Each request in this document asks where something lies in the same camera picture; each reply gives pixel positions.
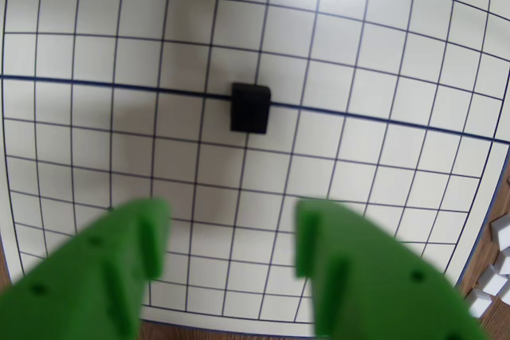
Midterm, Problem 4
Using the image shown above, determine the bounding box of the white go board with grid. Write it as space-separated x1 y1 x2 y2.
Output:
0 0 510 337

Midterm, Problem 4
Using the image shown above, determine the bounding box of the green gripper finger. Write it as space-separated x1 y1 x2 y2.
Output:
295 197 489 340
0 197 173 340

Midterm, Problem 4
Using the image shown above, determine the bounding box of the white cube stone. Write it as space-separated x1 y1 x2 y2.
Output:
489 212 510 246
464 287 493 319
480 272 507 298
493 247 510 277

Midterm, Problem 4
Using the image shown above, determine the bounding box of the black cube stone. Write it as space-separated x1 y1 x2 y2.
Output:
229 82 273 134

